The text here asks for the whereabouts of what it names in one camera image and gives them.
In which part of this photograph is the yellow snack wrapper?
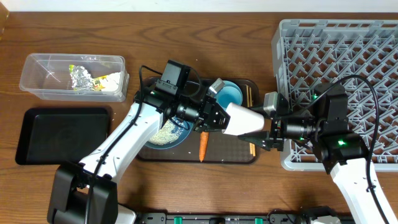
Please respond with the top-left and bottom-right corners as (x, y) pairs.
(68, 64), (109, 92)

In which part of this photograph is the orange carrot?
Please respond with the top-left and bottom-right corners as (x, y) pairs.
(199, 132), (210, 162)

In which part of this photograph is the aluminium foil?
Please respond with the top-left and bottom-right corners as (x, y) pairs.
(69, 65), (94, 91)

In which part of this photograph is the pile of white rice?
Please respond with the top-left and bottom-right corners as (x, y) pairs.
(149, 120), (185, 146)

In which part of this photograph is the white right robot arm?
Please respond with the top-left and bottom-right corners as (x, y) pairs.
(239, 83), (397, 223)

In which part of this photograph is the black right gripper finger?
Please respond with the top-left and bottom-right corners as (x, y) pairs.
(238, 131), (271, 151)
(249, 92), (291, 119)

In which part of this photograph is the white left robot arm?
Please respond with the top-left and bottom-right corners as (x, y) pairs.
(47, 60), (230, 223)

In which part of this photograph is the brown serving tray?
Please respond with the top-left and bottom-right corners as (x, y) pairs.
(137, 79), (259, 164)

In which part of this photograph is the wooden chopstick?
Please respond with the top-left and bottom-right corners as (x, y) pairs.
(246, 86), (256, 157)
(246, 85), (255, 156)

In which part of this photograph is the clear plastic bin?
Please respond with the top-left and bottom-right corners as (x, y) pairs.
(19, 53), (129, 102)

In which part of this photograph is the white napkin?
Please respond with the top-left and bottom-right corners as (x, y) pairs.
(101, 72), (121, 91)

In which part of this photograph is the black tray bin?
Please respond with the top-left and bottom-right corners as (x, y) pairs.
(15, 107), (110, 165)

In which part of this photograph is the grey dishwasher rack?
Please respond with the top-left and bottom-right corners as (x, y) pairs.
(271, 19), (397, 172)

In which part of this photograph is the dark blue plate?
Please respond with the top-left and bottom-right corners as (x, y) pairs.
(145, 117), (193, 150)

